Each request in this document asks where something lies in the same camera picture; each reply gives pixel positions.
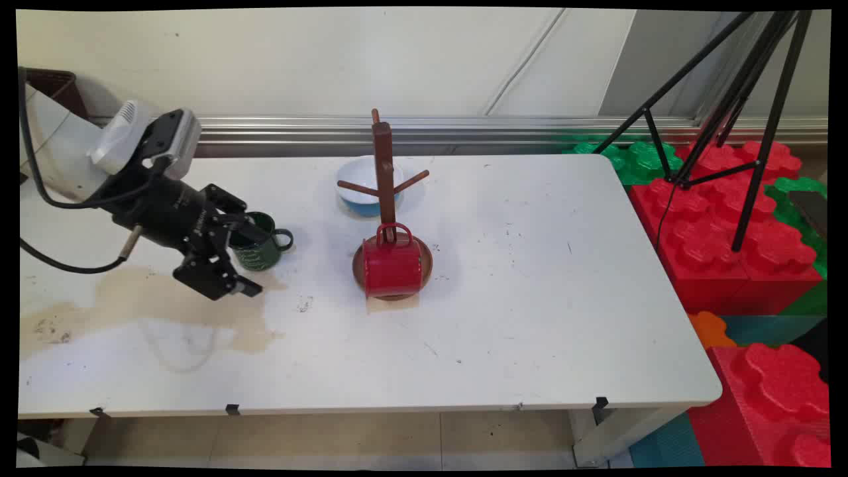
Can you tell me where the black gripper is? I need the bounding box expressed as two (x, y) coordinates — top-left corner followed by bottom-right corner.
(99, 164), (271, 301)

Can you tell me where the dark green mug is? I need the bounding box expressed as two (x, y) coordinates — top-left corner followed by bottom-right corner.
(229, 212), (294, 272)

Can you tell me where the red speckled mug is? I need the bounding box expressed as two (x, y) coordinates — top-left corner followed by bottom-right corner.
(362, 223), (423, 298)

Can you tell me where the blue and white bowl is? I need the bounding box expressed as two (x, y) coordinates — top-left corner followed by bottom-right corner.
(335, 156), (405, 217)

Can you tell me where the brown wooden mug tree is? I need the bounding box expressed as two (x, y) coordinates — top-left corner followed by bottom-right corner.
(337, 109), (434, 302)

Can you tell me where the brown wicker basket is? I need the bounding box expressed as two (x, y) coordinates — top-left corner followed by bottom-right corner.
(25, 68), (88, 120)

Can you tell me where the green foam block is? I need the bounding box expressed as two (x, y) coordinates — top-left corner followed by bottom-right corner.
(764, 176), (829, 280)
(563, 139), (684, 187)

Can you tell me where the white table leg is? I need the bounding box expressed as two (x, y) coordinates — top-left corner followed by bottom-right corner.
(568, 405), (691, 468)

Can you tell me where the teal foam block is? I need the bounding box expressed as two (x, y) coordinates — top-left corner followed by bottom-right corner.
(627, 412), (707, 468)

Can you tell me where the orange foam block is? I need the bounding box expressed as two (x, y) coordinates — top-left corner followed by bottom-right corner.
(687, 311), (738, 350)

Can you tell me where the teal foam mat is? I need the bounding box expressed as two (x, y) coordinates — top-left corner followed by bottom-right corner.
(719, 314), (829, 347)

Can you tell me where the black tripod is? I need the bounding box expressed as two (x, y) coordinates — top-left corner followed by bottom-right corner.
(592, 10), (814, 253)

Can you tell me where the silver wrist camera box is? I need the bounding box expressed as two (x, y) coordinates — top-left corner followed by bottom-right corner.
(136, 109), (201, 181)

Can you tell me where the black camera cable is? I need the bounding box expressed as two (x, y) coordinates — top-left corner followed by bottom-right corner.
(19, 66), (166, 210)

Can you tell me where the aluminium rail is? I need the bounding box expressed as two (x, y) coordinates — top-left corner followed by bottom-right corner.
(89, 116), (829, 148)

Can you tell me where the white wall cable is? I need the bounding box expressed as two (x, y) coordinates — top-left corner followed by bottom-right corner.
(482, 9), (568, 117)

